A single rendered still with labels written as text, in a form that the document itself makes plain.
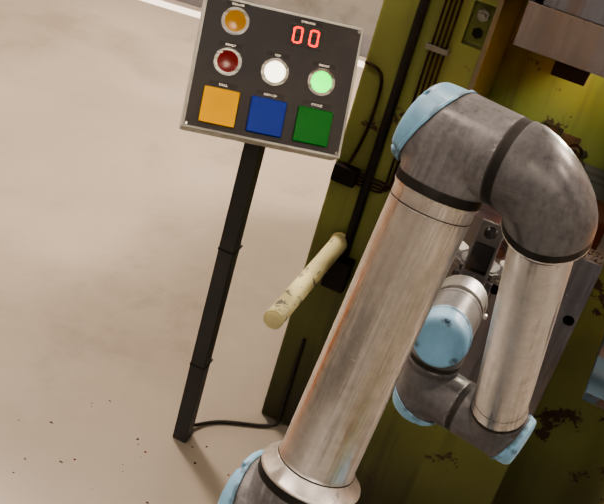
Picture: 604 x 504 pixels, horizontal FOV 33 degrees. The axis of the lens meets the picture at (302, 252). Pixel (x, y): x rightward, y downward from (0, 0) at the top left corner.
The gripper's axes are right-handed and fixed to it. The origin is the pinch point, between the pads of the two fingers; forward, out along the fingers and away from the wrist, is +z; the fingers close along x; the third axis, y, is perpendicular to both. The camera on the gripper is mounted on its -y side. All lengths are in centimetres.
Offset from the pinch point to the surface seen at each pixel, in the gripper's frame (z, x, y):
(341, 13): 361, -140, 80
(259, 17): 20, -62, -18
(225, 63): 12, -64, -9
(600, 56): 32.9, 4.6, -30.9
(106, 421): 17, -77, 100
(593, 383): 10.1, 28.8, 25.4
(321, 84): 21, -46, -9
